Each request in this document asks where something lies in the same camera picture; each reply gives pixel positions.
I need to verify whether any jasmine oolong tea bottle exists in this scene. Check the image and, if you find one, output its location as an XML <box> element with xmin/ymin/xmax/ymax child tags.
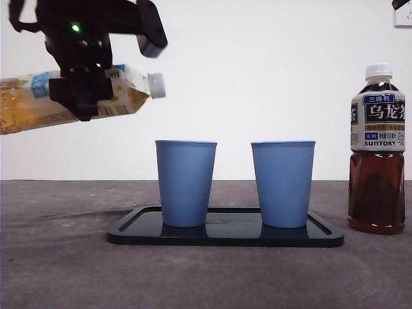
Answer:
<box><xmin>0</xmin><ymin>63</ymin><xmax>167</xmax><ymax>136</ymax></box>

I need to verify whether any dark oolong tea bottle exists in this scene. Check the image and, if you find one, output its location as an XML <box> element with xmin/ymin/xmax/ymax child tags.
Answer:
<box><xmin>347</xmin><ymin>62</ymin><xmax>407</xmax><ymax>236</ymax></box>

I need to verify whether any blue ribbed cup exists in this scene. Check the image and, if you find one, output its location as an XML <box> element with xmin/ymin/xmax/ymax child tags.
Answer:
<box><xmin>154</xmin><ymin>140</ymin><xmax>218</xmax><ymax>229</ymax></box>
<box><xmin>250</xmin><ymin>140</ymin><xmax>317</xmax><ymax>229</ymax></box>

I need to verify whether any dark rectangular tray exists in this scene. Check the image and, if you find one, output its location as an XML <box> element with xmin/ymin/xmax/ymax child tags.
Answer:
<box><xmin>107</xmin><ymin>206</ymin><xmax>345</xmax><ymax>248</ymax></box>

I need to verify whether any white wall socket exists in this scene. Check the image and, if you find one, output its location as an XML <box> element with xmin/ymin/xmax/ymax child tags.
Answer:
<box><xmin>393</xmin><ymin>0</ymin><xmax>412</xmax><ymax>29</ymax></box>

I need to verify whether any black camera cable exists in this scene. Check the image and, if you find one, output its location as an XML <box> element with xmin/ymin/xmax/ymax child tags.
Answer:
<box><xmin>7</xmin><ymin>0</ymin><xmax>43</xmax><ymax>33</ymax></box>

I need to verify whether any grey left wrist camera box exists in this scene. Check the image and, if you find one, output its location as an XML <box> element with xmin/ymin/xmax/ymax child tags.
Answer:
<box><xmin>135</xmin><ymin>0</ymin><xmax>169</xmax><ymax>59</ymax></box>

